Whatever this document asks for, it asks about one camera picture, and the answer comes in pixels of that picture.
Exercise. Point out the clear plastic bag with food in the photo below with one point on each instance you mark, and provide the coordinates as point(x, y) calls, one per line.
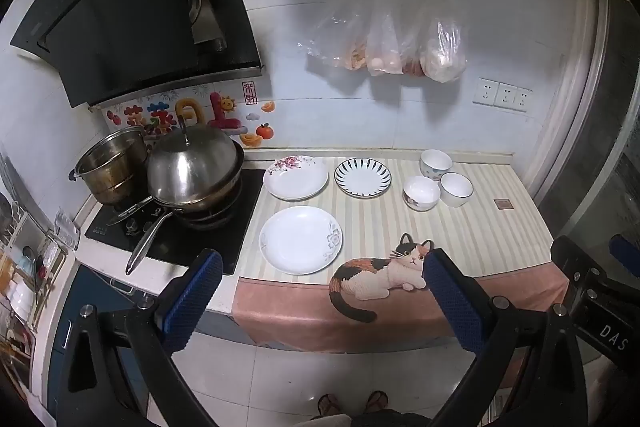
point(340, 37)
point(442, 52)
point(385, 52)

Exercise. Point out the clear plastic holder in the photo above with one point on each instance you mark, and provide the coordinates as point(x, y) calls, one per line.
point(67, 229)

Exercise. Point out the person's foot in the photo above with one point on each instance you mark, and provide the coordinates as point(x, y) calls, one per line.
point(376, 402)
point(329, 405)

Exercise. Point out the white plate with grey flower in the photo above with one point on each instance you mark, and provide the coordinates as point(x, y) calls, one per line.
point(295, 239)

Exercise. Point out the white bowl with floral print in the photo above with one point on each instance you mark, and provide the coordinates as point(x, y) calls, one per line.
point(421, 196)

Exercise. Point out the metal dish rack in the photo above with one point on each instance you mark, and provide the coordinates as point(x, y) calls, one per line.
point(25, 267)

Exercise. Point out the white plate with pink flowers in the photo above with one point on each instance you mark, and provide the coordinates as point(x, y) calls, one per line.
point(295, 182)

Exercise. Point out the striped cat printed tablecloth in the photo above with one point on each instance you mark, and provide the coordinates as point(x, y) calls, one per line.
point(380, 232)

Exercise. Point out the person's left foot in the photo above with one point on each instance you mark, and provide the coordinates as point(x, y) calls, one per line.
point(329, 405)

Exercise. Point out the brown cloth label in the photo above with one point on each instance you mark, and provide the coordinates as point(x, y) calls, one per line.
point(503, 205)

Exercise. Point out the white wall socket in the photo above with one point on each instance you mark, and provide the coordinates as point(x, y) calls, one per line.
point(486, 92)
point(523, 100)
point(506, 96)

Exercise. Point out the colourful wall sticker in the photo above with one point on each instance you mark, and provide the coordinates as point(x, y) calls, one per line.
point(220, 112)

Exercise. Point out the person's right foot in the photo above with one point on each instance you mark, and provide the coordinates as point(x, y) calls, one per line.
point(376, 402)

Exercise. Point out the black range hood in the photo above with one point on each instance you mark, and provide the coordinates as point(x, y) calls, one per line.
point(125, 7)

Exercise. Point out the white bowl with blue pattern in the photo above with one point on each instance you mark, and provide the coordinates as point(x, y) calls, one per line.
point(436, 166)

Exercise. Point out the domed steel wok lid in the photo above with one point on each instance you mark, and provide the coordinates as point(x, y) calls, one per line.
point(190, 167)

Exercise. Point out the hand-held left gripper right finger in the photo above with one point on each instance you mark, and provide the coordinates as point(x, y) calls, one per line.
point(452, 299)

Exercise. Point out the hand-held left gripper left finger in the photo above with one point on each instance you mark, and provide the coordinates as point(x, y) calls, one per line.
point(195, 297)

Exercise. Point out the blue kitchen cabinet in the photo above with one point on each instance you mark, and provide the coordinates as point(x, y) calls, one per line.
point(95, 297)

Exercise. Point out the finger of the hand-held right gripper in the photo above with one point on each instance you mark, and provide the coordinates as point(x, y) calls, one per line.
point(580, 257)
point(627, 252)

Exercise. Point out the white bowl with blue rim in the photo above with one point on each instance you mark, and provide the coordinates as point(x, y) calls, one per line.
point(456, 192)

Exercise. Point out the stainless steel stock pot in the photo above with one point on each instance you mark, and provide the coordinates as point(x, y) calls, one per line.
point(112, 157)

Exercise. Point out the white plate with black stripes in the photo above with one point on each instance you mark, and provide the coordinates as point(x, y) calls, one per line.
point(362, 179)

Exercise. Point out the black glass gas stove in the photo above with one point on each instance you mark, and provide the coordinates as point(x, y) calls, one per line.
point(200, 239)

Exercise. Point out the aluminium sliding door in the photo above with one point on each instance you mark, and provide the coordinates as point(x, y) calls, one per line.
point(615, 107)

